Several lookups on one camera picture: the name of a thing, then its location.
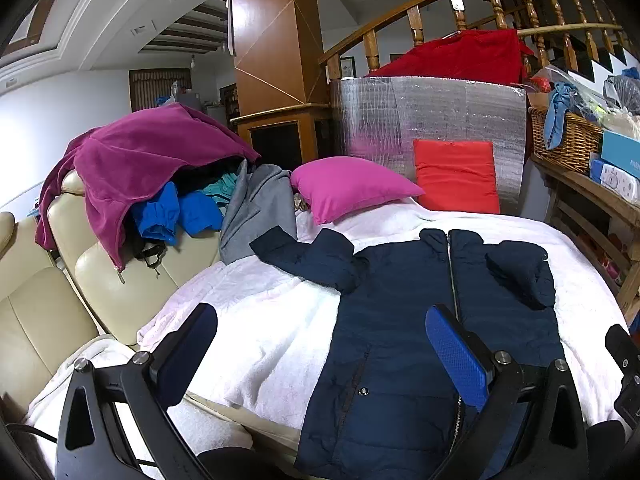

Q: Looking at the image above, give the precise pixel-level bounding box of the bright blue jacket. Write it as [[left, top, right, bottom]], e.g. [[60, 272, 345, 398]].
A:
[[132, 180, 224, 247]]

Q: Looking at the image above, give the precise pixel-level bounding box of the red garment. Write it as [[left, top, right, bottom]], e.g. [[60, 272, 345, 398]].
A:
[[367, 29, 536, 86]]

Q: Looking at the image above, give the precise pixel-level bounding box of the brown curtain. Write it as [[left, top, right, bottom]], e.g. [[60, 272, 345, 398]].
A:
[[129, 68, 193, 113]]

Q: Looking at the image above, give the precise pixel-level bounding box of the black strapped garment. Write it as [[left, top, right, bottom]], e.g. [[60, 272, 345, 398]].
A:
[[131, 232, 168, 276]]

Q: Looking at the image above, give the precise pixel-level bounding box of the light blue cloth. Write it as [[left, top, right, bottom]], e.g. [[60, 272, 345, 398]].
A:
[[542, 81, 578, 151]]

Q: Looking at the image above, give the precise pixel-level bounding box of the wicker basket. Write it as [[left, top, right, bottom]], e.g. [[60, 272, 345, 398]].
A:
[[528, 105, 603, 176]]

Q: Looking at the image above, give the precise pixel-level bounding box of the blue cardboard box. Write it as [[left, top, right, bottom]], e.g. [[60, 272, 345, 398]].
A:
[[600, 129, 640, 181]]

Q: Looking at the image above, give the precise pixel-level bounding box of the pink pillow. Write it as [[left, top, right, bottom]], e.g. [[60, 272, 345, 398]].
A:
[[290, 156, 426, 226]]

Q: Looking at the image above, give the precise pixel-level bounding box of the grey plastic bag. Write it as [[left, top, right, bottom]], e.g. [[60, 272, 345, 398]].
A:
[[603, 67, 640, 116]]

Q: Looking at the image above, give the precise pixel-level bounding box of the magenta velvet jacket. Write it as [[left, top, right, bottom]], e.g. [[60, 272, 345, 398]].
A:
[[35, 102, 262, 273]]

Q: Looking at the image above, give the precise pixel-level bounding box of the white patterned box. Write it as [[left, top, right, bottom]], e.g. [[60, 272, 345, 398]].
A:
[[590, 157, 640, 196]]

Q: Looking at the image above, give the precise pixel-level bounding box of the pale pink blanket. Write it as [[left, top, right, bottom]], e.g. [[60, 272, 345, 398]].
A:
[[137, 197, 631, 431]]

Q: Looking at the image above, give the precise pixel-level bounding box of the black cable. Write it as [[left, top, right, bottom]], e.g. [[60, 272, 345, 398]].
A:
[[5, 422, 161, 471]]

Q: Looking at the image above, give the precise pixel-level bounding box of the silver foil panel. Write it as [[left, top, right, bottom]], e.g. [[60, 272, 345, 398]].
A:
[[329, 76, 528, 216]]

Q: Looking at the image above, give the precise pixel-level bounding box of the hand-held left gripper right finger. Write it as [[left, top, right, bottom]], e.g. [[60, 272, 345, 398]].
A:
[[425, 304, 590, 480]]

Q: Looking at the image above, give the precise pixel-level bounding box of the wooden stair railing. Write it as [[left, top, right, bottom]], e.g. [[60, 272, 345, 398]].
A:
[[319, 0, 636, 86]]

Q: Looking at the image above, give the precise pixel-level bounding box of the navy puffer jacket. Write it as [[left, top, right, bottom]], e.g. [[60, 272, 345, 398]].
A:
[[249, 226, 568, 480]]

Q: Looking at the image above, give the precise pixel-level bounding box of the cream leather sofa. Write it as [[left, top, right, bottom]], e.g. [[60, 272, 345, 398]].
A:
[[0, 170, 301, 456]]

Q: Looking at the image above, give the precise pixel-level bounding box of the grey coat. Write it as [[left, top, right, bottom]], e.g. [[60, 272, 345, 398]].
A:
[[218, 160, 299, 266]]

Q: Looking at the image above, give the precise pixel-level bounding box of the red cushion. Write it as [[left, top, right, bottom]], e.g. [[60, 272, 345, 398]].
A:
[[413, 140, 501, 216]]

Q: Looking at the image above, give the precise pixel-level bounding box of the teal garment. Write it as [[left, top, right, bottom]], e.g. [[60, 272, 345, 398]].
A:
[[200, 172, 241, 208]]

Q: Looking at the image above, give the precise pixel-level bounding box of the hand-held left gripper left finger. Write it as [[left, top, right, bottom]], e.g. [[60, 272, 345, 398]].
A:
[[55, 302, 219, 480]]

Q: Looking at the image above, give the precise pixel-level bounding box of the wooden pillar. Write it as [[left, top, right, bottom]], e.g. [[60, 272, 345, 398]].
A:
[[227, 0, 333, 171]]

